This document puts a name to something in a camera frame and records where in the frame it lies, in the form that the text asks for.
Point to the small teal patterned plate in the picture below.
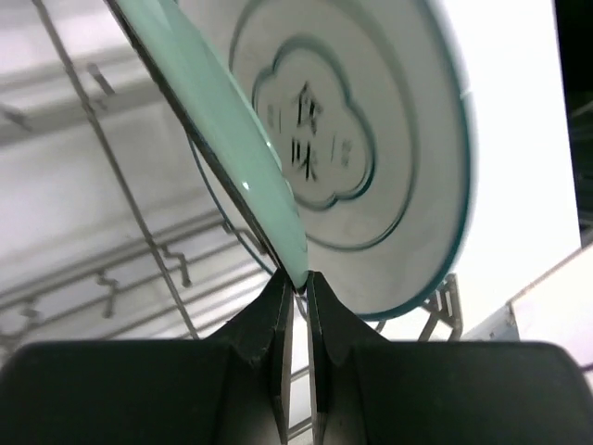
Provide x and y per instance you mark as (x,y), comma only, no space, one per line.
(213,110)

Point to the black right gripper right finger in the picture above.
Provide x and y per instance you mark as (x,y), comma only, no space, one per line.
(366,389)

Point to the grey wire dish rack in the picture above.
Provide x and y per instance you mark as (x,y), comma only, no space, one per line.
(99,244)

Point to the large white plate blue rim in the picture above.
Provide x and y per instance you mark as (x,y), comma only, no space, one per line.
(362,101)

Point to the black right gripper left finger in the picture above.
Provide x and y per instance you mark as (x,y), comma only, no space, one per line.
(229,388)

